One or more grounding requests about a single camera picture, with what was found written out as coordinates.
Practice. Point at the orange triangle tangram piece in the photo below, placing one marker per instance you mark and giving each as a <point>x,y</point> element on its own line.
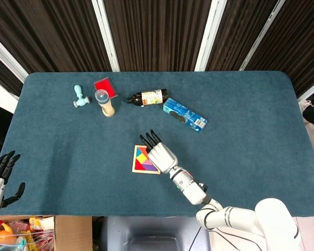
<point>142,149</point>

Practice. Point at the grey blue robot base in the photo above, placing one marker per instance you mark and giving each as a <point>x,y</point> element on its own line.
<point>154,232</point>

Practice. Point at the yellow square tangram piece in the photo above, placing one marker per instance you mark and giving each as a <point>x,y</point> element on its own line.
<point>142,159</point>

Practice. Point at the pink small triangle tangram piece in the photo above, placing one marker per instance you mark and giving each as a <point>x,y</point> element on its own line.
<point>147,163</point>

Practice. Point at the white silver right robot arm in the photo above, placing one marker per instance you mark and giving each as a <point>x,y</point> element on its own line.
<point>191,191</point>

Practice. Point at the light blue roller massager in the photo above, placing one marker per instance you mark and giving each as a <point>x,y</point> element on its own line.
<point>79,100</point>

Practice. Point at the white screen post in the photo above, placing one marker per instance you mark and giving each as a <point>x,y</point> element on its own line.
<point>261,36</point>
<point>5,55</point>
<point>311,90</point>
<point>209,36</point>
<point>107,39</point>

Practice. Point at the purple parallelogram tangram piece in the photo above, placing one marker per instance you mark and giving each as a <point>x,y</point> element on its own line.
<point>150,168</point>

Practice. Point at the orange toy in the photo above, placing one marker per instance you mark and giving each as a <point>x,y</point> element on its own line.
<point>1,232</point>

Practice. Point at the dark ribbed screen panel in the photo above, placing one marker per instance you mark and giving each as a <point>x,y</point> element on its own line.
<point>238,31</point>
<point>157,34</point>
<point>47,34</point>
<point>2,75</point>
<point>303,39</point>

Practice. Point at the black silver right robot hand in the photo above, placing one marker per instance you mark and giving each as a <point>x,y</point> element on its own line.
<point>162,157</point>

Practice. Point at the blue small triangle tangram piece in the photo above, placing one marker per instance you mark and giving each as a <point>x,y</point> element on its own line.
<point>138,153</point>

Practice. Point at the dark drink bottle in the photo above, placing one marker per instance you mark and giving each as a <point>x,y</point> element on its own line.
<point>149,97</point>

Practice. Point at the brown cardboard box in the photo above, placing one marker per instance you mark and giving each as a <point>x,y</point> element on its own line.
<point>73,232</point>

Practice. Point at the beige bottle with clear cap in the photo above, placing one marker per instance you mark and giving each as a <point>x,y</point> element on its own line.
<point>107,105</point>

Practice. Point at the red triangle tangram piece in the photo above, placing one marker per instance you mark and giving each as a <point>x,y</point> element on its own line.
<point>139,167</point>

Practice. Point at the red ink pad box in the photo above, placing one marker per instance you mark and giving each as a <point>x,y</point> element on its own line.
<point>107,85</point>

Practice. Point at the wooden tangram puzzle tray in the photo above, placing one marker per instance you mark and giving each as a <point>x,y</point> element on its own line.
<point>134,167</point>

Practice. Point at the blue cookie box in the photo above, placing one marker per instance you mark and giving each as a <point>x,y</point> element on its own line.
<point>184,115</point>

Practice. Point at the teal table cloth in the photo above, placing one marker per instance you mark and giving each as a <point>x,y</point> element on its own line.
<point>81,162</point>

